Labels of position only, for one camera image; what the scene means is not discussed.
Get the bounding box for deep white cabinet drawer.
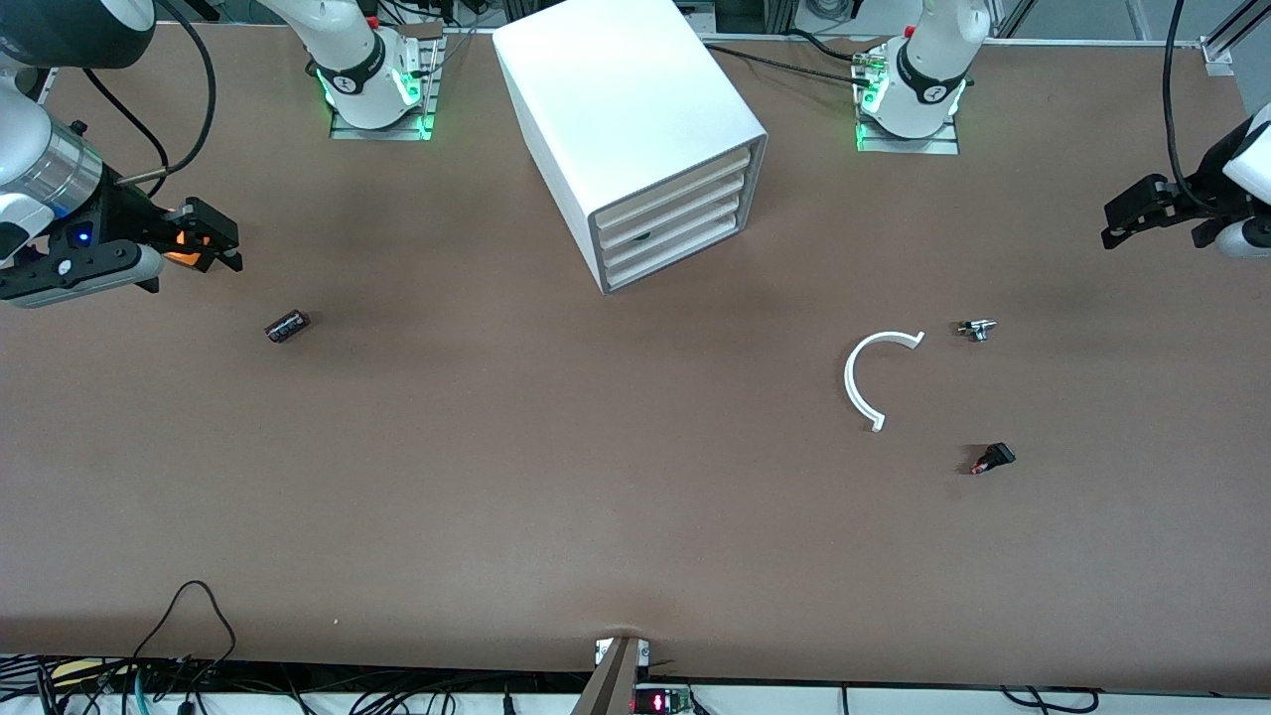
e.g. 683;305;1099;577
602;189;748;295

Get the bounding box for white drawer cabinet shell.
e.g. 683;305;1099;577
493;0;769;296

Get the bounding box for shallow white cabinet drawer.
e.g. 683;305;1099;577
599;169;750;255
597;149;752;236

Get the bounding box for orange box with hole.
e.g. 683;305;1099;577
162;204;212;269

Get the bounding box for white curved plastic arc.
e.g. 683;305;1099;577
844;330;926;434

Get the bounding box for device with red display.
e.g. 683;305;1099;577
632;684;694;715

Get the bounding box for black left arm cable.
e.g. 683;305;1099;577
1162;0;1217;215

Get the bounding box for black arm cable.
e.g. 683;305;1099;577
1162;0;1217;215
79;0;217;205

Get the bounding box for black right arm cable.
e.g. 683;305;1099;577
79;0;217;205

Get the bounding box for aluminium frame profile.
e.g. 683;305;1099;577
1200;0;1271;78

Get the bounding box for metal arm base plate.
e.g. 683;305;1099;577
856;40;961;156
330;25;445;141

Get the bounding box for black looped table cable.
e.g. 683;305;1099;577
129;580;239;686

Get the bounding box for black base power cable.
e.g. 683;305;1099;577
703;44;863;85
789;28;875;63

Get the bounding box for brown camera mount post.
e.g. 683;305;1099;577
571;636;644;715

